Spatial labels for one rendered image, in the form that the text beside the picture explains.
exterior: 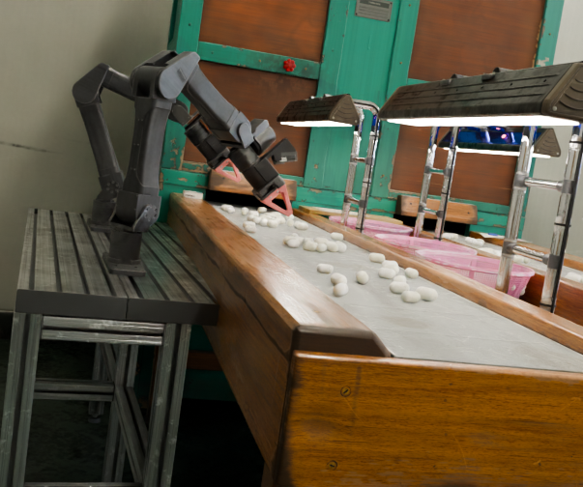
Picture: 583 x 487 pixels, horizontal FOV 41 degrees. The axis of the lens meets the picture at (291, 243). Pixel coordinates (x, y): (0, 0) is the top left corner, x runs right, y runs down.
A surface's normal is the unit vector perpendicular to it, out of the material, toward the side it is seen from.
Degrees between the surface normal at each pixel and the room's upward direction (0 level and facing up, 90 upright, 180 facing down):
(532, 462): 90
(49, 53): 90
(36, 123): 90
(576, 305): 90
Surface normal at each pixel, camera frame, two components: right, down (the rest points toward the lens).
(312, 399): 0.22, 0.15
